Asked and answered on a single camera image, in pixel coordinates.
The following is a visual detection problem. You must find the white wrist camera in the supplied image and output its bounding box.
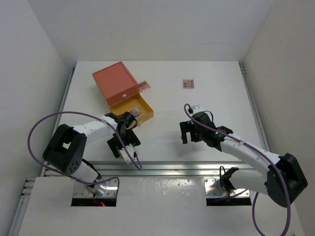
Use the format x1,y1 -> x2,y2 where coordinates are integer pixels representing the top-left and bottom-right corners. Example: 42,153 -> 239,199
119,145 -> 135,164
189,105 -> 204,115

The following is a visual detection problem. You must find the square nine-pan blush palette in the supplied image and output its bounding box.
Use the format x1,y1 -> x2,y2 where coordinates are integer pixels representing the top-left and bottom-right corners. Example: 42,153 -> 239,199
183,79 -> 194,89

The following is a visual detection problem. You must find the metal base plate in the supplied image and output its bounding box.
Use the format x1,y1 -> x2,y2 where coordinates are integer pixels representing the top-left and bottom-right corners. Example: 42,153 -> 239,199
72,177 -> 120,199
203,177 -> 250,199

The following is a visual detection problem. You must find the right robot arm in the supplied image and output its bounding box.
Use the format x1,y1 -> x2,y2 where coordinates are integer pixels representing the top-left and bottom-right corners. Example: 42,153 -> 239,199
180,109 -> 308,207

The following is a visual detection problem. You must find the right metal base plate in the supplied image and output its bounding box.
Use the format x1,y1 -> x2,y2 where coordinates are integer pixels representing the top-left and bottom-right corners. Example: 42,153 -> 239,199
203,177 -> 250,199

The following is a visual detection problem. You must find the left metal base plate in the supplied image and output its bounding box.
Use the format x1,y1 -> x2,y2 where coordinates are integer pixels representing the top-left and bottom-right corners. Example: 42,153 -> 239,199
72,177 -> 120,199

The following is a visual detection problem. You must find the purple cable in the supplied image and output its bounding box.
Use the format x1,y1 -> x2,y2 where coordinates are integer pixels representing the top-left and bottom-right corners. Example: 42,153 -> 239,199
27,112 -> 143,197
184,103 -> 291,236

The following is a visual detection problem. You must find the small palette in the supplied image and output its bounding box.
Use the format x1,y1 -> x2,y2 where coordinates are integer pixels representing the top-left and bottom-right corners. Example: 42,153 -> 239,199
139,80 -> 151,92

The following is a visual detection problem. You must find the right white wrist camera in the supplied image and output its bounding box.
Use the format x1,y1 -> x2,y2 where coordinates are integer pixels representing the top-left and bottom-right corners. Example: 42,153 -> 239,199
189,105 -> 204,115

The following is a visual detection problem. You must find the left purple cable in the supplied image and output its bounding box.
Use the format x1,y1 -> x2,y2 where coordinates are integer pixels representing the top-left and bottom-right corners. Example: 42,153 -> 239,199
27,112 -> 143,197

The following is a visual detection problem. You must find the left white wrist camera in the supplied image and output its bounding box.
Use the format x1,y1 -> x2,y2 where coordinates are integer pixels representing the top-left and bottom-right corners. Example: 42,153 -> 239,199
119,145 -> 135,164

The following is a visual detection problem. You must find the colourful square eyeshadow palette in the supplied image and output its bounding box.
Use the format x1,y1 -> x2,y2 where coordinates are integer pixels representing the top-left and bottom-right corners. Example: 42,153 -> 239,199
130,106 -> 144,118

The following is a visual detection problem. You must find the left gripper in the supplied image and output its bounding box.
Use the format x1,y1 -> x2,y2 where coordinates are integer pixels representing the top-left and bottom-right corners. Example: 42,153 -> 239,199
107,129 -> 140,157

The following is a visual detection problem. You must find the orange top drawer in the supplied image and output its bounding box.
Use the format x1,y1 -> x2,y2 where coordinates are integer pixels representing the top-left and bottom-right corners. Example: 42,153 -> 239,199
106,84 -> 139,106

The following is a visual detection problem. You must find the aluminium rail frame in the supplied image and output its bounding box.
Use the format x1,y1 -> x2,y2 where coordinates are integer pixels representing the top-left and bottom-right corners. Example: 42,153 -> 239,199
19,61 -> 260,236

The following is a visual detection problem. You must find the orange drawer box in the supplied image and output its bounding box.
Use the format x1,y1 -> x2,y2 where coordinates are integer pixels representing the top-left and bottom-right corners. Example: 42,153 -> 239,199
92,61 -> 139,99

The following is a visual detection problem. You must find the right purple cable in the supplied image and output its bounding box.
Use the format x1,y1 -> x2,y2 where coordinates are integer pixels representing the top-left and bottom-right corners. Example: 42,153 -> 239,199
184,103 -> 291,236

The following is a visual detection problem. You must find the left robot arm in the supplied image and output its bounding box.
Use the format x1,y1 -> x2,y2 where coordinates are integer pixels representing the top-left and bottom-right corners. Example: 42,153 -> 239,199
43,112 -> 141,189

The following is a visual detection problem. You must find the yellow bottom drawer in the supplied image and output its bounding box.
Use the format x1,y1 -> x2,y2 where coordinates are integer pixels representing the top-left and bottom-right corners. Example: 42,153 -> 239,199
110,93 -> 154,126

